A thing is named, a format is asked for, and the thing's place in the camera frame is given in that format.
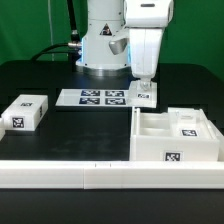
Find white left fence stub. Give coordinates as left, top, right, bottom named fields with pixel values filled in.
left=0, top=118, right=5, bottom=141

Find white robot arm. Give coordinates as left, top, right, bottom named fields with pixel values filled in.
left=77, top=0, right=174, bottom=91

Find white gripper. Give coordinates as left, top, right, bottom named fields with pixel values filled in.
left=129, top=28, right=164, bottom=91

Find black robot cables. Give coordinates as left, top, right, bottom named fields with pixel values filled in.
left=30, top=0, right=83, bottom=62

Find white cabinet top block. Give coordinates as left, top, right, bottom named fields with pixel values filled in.
left=1, top=94, right=48, bottom=131

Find white cabinet body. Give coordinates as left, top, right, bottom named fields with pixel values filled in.
left=129, top=108, right=224, bottom=162

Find white front fence rail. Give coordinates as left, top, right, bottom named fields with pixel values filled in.
left=0, top=160, right=224, bottom=189

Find white marker base plate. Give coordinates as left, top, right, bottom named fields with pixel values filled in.
left=56, top=89, right=128, bottom=107

